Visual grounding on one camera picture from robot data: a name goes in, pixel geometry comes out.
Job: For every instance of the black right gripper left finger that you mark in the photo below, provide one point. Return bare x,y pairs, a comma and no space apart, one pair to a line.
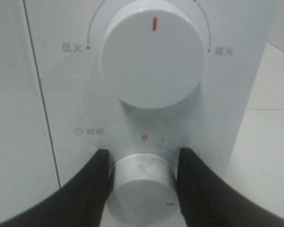
79,203

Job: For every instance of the upper white power knob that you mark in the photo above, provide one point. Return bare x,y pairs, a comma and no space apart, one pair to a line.
152,55

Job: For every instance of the white microwave oven body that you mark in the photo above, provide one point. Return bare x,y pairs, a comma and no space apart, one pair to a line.
83,114

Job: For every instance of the white microwave door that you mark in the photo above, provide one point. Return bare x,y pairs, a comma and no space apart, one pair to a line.
27,169

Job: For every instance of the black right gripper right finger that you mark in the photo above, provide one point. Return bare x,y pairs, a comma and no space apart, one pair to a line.
207,201

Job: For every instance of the white timer knob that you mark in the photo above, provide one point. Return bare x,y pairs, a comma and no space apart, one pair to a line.
143,190

